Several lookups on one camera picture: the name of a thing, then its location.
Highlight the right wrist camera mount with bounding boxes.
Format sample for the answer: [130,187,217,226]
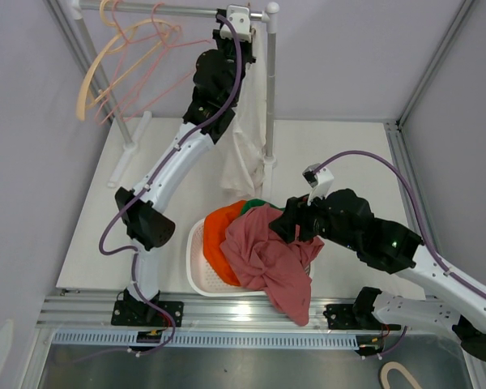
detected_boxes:
[302,165,335,205]

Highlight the beige hanger of white shirt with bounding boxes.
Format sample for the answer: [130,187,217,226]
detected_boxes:
[246,1,256,42]

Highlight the pink hanger of green shirt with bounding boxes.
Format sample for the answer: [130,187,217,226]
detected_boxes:
[76,1,192,124]

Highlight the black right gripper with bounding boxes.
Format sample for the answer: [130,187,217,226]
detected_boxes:
[268,187,360,252]

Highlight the beige wooden hanger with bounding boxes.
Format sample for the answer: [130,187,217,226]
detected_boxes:
[75,0,179,122]

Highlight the green t shirt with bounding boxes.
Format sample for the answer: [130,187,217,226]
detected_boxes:
[240,199,283,216]

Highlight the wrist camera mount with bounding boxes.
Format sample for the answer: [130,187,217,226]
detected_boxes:
[216,5,253,43]
[302,165,335,205]

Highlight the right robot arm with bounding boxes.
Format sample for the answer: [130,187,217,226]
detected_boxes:
[269,189,486,362]

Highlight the pink t shirt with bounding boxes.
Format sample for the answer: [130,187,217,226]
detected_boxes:
[220,203,324,327]

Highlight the white t shirt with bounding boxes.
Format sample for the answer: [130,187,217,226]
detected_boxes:
[217,24,266,197]

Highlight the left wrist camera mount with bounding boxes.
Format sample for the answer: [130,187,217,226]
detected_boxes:
[216,5,253,43]

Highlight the white slotted cable duct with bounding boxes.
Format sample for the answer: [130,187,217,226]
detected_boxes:
[52,329,359,351]

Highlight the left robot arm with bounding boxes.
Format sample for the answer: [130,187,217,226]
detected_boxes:
[111,27,255,327]

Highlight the white and silver clothes rack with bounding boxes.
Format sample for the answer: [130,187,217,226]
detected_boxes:
[68,1,279,199]

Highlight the beige hanger on floor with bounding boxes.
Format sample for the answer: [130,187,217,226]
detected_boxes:
[379,361,422,389]

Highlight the white perforated plastic basket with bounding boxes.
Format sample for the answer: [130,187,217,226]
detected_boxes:
[185,218,319,298]

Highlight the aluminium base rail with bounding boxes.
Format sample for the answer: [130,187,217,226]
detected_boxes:
[36,293,354,333]

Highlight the orange t shirt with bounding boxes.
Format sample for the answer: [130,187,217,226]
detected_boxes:
[203,200,246,287]

